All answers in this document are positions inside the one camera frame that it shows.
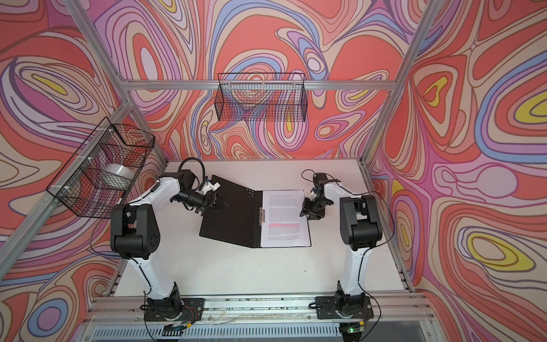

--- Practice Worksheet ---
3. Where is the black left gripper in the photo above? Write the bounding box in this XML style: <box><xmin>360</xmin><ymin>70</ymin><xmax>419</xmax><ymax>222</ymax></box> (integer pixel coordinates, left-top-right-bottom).
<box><xmin>172</xmin><ymin>190</ymin><xmax>229</xmax><ymax>216</ymax></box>

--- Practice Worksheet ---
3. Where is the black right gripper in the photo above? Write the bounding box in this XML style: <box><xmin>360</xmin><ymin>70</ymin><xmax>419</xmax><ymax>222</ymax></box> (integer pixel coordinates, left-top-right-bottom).
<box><xmin>300</xmin><ymin>196</ymin><xmax>332</xmax><ymax>220</ymax></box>

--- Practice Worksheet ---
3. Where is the white and black file folder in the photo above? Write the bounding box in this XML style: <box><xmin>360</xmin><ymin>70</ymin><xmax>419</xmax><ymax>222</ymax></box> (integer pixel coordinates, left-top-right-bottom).
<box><xmin>198</xmin><ymin>174</ymin><xmax>313</xmax><ymax>249</ymax></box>

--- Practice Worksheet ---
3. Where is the silver folder clip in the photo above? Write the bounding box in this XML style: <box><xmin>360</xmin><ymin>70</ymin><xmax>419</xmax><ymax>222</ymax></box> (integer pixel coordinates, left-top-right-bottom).
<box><xmin>259</xmin><ymin>207</ymin><xmax>266</xmax><ymax>227</ymax></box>

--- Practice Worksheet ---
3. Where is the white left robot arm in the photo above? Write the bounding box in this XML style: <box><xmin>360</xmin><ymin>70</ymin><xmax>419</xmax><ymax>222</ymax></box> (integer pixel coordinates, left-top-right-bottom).
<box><xmin>110</xmin><ymin>170</ymin><xmax>227</xmax><ymax>321</ymax></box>

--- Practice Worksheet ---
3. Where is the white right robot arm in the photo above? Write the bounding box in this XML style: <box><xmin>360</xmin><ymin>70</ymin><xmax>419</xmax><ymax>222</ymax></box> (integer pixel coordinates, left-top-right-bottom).
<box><xmin>300</xmin><ymin>172</ymin><xmax>383</xmax><ymax>321</ymax></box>

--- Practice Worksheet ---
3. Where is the silver tape roll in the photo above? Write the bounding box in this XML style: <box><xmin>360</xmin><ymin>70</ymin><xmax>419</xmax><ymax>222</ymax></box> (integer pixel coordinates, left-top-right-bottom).
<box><xmin>104</xmin><ymin>163</ymin><xmax>135</xmax><ymax>180</ymax></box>

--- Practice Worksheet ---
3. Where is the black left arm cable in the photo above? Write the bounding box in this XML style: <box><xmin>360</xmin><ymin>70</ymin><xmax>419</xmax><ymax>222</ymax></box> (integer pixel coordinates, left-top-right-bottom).
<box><xmin>177</xmin><ymin>157</ymin><xmax>207</xmax><ymax>189</ymax></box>

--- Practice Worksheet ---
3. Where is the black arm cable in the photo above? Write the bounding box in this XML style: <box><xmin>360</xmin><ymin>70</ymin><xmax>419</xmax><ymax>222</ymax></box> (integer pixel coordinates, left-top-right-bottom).
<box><xmin>177</xmin><ymin>157</ymin><xmax>207</xmax><ymax>189</ymax></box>
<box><xmin>362</xmin><ymin>194</ymin><xmax>396</xmax><ymax>253</ymax></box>

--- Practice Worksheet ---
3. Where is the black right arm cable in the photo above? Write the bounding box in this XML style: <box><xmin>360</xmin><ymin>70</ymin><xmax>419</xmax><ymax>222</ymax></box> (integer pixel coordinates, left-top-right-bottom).
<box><xmin>362</xmin><ymin>194</ymin><xmax>396</xmax><ymax>253</ymax></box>

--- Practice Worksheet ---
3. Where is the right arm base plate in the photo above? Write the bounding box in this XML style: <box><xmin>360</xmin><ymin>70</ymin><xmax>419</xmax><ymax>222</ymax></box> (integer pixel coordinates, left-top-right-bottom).
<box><xmin>309</xmin><ymin>293</ymin><xmax>375</xmax><ymax>321</ymax></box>

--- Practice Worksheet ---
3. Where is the black wire basket rear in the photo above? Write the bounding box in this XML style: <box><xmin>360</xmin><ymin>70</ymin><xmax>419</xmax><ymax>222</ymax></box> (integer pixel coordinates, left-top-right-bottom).
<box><xmin>215</xmin><ymin>71</ymin><xmax>308</xmax><ymax>123</ymax></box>

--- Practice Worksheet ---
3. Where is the black wire basket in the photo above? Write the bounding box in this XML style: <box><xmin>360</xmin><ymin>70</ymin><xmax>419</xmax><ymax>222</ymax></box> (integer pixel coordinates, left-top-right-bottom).
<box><xmin>46</xmin><ymin>118</ymin><xmax>155</xmax><ymax>218</ymax></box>
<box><xmin>215</xmin><ymin>71</ymin><xmax>308</xmax><ymax>123</ymax></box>

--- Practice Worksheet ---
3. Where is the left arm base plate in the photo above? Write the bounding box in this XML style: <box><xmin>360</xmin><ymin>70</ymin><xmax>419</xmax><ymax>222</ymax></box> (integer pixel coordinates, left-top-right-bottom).
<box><xmin>140</xmin><ymin>298</ymin><xmax>205</xmax><ymax>323</ymax></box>

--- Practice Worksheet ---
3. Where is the black wire basket left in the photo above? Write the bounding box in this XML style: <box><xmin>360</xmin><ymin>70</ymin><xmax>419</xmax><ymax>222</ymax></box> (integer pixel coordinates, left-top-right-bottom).
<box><xmin>46</xmin><ymin>118</ymin><xmax>155</xmax><ymax>218</ymax></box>

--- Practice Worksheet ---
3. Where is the aluminium front rail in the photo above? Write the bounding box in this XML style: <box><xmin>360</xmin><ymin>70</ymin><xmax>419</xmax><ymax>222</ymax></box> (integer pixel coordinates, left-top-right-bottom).
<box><xmin>76</xmin><ymin>292</ymin><xmax>446</xmax><ymax>341</ymax></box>

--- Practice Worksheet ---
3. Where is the aluminium frame post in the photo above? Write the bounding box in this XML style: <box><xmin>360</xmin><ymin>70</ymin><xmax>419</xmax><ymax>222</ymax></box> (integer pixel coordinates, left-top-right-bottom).
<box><xmin>63</xmin><ymin>0</ymin><xmax>163</xmax><ymax>159</ymax></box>

